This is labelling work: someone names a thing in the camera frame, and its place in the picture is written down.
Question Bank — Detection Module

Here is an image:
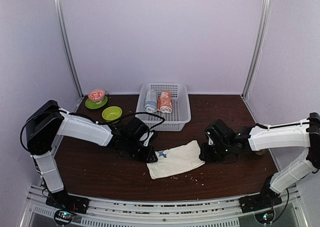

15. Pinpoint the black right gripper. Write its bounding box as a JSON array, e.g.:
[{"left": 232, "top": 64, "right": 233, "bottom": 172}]
[{"left": 199, "top": 142, "right": 231, "bottom": 163}]

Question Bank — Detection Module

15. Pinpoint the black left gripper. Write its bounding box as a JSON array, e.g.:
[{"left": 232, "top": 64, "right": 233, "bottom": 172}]
[{"left": 124, "top": 137, "right": 158, "bottom": 163}]

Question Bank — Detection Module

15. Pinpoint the cream white towel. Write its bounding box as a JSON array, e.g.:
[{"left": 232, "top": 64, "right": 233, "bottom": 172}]
[{"left": 147, "top": 140, "right": 206, "bottom": 180}]

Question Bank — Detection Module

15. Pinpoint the white perforated plastic basket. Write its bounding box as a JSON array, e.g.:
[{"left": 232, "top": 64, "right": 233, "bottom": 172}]
[{"left": 135, "top": 83, "right": 191, "bottom": 132}]

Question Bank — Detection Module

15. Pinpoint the orange bunny pattern towel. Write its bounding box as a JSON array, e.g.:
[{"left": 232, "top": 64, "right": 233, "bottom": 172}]
[{"left": 157, "top": 90, "right": 173, "bottom": 114}]

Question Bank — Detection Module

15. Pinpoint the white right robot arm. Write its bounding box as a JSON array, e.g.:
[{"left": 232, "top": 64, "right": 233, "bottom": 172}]
[{"left": 199, "top": 112, "right": 320, "bottom": 208}]

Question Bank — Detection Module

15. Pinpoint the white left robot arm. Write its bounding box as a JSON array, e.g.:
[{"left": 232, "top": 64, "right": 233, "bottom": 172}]
[{"left": 19, "top": 100, "right": 158, "bottom": 209}]

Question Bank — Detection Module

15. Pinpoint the cream patterned cup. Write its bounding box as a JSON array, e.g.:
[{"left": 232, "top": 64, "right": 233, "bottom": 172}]
[{"left": 254, "top": 149, "right": 266, "bottom": 156}]

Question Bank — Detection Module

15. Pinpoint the rolled light blue towel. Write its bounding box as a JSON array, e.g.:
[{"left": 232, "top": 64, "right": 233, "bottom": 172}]
[{"left": 144, "top": 89, "right": 158, "bottom": 114}]

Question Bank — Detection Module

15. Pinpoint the green plastic bowl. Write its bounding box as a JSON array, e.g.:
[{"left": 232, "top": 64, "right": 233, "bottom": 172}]
[{"left": 101, "top": 106, "right": 123, "bottom": 124}]

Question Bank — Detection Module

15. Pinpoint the green plastic plate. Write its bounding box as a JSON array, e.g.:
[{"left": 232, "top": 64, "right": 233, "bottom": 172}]
[{"left": 85, "top": 96, "right": 108, "bottom": 110}]

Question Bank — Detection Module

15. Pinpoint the red white patterned bowl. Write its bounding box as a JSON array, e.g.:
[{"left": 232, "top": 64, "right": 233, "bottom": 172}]
[{"left": 88, "top": 88, "right": 106, "bottom": 103}]

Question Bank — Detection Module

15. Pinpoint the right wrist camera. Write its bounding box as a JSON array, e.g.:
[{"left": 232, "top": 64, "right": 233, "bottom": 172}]
[{"left": 206, "top": 134, "right": 215, "bottom": 146}]

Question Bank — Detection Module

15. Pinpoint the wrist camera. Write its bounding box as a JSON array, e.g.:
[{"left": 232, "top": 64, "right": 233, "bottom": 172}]
[
  {"left": 139, "top": 131, "right": 156, "bottom": 147},
  {"left": 206, "top": 134, "right": 215, "bottom": 146}
]

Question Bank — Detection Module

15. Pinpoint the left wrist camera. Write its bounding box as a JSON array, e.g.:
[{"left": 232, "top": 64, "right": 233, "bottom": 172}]
[{"left": 139, "top": 131, "right": 156, "bottom": 147}]

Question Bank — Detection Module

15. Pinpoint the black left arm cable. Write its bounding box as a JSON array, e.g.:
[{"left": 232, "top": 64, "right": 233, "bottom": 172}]
[{"left": 94, "top": 111, "right": 166, "bottom": 133}]

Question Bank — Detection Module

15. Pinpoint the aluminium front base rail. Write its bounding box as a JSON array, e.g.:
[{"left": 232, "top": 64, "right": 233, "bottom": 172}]
[{"left": 18, "top": 184, "right": 310, "bottom": 227}]

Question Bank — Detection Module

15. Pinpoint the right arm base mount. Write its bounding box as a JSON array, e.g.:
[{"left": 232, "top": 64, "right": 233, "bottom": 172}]
[{"left": 239, "top": 177, "right": 283, "bottom": 225}]

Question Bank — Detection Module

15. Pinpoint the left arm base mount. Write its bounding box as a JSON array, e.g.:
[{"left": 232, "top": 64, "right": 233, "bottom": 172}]
[{"left": 45, "top": 189, "right": 90, "bottom": 227}]

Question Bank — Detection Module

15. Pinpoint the right aluminium frame post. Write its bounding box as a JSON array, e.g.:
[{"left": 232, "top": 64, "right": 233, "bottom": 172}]
[{"left": 241, "top": 0, "right": 272, "bottom": 101}]

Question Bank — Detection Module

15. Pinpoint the aluminium frame post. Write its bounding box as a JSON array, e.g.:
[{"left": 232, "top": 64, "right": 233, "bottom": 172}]
[
  {"left": 53, "top": 0, "right": 84, "bottom": 98},
  {"left": 241, "top": 0, "right": 272, "bottom": 101}
]

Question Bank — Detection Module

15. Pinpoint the left aluminium frame post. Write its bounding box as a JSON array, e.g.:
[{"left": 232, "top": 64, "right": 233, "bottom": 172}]
[{"left": 53, "top": 0, "right": 84, "bottom": 98}]

